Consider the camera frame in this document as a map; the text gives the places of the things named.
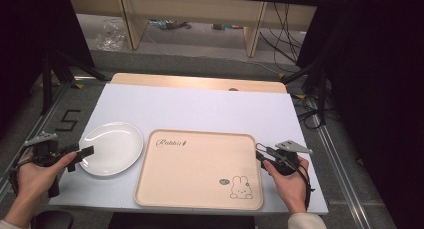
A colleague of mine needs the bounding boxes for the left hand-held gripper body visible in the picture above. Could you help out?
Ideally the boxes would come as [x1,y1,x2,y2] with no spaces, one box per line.
[23,131,81,168]

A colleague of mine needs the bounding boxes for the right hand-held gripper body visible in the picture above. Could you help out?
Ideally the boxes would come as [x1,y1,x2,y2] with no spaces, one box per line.
[265,139,314,177]

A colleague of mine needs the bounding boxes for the white round plate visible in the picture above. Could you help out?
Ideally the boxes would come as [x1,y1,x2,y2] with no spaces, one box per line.
[78,121,145,177]

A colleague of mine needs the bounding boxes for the person's right hand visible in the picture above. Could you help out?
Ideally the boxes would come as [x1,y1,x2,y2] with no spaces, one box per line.
[262,155,310,215]

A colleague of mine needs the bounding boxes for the person's left hand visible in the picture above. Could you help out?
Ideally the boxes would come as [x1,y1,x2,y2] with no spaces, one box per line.
[15,151,78,214]

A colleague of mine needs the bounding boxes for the black stool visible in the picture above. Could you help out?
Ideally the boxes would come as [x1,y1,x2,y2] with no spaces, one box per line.
[31,210,75,229]

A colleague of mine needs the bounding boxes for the beige tray with rabbit print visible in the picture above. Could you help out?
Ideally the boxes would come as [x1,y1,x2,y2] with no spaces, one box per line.
[133,128,265,211]

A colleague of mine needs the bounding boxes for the black metal stand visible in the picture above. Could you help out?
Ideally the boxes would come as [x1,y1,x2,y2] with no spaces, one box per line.
[282,60,328,126]
[40,50,109,116]

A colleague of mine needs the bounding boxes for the white table cover board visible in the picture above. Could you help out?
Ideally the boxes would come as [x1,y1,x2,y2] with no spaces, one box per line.
[48,83,330,216]

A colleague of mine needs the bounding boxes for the black curtain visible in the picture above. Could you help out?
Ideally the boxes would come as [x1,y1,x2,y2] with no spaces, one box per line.
[295,0,424,229]
[0,0,96,137]

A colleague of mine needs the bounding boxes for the clear plastic bag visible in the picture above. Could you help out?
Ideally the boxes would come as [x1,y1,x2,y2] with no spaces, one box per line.
[94,18,127,52]

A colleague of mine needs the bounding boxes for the bluish floor clutter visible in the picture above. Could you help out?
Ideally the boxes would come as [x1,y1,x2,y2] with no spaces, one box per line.
[147,18,193,31]

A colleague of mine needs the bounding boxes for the light wooden desk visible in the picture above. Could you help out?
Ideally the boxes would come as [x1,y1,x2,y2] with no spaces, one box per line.
[65,0,322,59]

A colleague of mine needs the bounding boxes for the aluminium floor rail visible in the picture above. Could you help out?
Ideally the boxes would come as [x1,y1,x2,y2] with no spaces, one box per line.
[303,94,373,229]
[0,76,88,197]

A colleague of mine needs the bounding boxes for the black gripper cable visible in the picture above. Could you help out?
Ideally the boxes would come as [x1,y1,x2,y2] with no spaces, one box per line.
[295,162,316,211]

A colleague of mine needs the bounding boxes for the tangled black cables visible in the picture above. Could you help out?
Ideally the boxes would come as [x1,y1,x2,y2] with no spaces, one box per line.
[292,94,326,131]

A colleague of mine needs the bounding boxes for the black floor cables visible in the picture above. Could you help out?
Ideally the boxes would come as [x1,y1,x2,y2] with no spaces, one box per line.
[258,1,303,67]

